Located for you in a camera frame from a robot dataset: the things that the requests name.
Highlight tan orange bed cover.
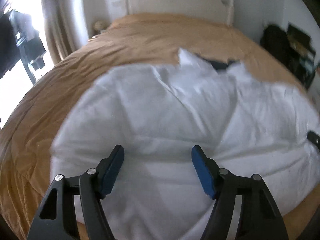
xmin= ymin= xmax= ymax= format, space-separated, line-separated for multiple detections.
xmin=1 ymin=13 xmax=306 ymax=239

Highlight dark clothes on rack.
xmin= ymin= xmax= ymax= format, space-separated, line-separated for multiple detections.
xmin=1 ymin=10 xmax=47 ymax=84

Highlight small bedside lamp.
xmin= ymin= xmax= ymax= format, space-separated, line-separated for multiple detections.
xmin=93 ymin=20 xmax=107 ymax=33

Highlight white bed headboard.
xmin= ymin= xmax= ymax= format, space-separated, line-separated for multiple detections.
xmin=124 ymin=0 xmax=234 ymax=26

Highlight black bag on shelf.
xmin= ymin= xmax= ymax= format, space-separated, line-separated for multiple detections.
xmin=260 ymin=24 xmax=296 ymax=74

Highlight beige window curtain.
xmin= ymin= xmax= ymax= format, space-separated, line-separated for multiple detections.
xmin=41 ymin=0 xmax=84 ymax=64

